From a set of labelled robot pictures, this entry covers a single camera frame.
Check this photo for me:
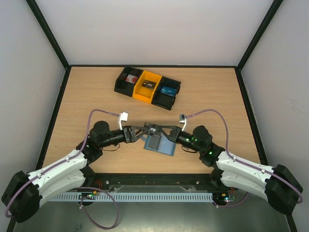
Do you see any black enclosure frame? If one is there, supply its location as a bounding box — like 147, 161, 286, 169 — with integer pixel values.
4, 0, 299, 232

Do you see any red white card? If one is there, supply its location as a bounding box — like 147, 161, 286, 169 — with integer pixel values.
125, 74, 138, 84

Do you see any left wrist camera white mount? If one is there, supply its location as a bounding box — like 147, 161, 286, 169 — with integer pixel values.
118, 112, 128, 131

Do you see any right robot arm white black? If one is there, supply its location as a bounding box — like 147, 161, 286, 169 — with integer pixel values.
158, 126, 303, 215

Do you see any yellow storage bin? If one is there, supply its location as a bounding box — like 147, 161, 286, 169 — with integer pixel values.
132, 71, 162, 104

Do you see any black VIP credit card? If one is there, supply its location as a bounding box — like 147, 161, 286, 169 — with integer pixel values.
144, 123, 161, 136

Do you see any black mounting rail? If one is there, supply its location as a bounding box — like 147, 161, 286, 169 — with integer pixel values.
83, 172, 231, 192

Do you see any dark card in yellow bin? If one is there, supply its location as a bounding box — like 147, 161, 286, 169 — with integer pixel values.
142, 80, 156, 89

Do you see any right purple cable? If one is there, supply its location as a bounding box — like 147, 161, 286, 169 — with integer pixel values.
185, 109, 304, 208

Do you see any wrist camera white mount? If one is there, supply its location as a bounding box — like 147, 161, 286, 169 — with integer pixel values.
118, 112, 128, 131
179, 114, 188, 131

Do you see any black storage bin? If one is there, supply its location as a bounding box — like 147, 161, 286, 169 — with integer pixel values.
151, 76, 181, 111
114, 66, 143, 97

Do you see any right black storage bin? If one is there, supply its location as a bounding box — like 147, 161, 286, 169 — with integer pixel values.
151, 76, 181, 111

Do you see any white slotted cable duct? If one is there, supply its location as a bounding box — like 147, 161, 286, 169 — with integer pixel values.
50, 192, 213, 203

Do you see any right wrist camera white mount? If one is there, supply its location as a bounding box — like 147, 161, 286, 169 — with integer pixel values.
179, 114, 188, 131

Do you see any blue card in bin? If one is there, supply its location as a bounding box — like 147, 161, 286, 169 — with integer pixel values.
160, 86, 177, 97

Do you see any left black storage bin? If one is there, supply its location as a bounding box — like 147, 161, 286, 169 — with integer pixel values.
114, 66, 143, 97

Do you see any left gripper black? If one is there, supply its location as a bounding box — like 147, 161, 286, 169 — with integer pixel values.
99, 125, 148, 148

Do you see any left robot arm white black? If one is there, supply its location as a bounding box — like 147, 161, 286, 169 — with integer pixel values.
1, 121, 148, 222

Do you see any teal leather card holder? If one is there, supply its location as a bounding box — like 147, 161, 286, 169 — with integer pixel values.
141, 134, 176, 156

